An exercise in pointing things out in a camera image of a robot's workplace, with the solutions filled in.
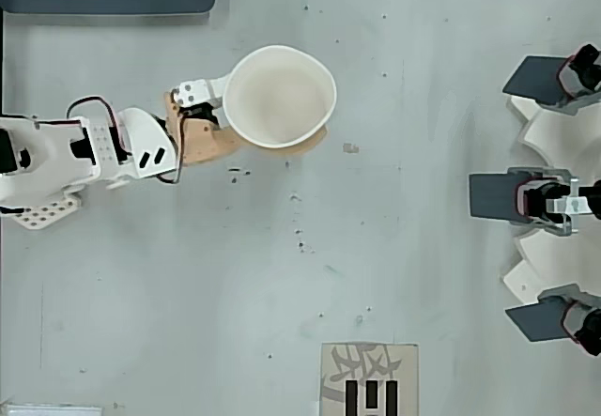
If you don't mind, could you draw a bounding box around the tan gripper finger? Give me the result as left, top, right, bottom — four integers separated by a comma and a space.
234, 124, 329, 159

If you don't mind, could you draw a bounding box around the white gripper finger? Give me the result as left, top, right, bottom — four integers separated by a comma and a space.
171, 75, 231, 107

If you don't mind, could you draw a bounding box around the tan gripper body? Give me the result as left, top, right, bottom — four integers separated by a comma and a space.
162, 89, 245, 167

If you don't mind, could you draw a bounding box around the paper cup white inside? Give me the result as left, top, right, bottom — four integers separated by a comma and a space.
222, 44, 338, 149

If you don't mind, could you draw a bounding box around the dark grey flat paddle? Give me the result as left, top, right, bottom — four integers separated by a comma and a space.
504, 296, 572, 344
501, 55, 572, 107
468, 173, 518, 223

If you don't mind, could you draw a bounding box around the grey card with black print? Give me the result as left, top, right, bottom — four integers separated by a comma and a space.
320, 342, 421, 416

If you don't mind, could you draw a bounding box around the white star-shaped fixture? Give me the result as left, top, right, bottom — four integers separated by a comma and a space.
500, 94, 601, 314

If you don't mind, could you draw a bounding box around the red black wrist cable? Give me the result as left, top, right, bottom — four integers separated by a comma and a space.
154, 105, 190, 185

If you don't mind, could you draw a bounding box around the red black looped cable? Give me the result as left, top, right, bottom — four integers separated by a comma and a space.
65, 96, 135, 160

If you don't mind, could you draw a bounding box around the red black straight cable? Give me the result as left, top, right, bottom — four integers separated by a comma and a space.
31, 116, 91, 129

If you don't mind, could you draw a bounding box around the white perforated base plate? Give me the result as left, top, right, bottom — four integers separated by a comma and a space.
8, 189, 84, 232

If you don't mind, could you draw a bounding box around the grey servo unit metal bracket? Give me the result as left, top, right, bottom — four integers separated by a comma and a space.
506, 166, 601, 238

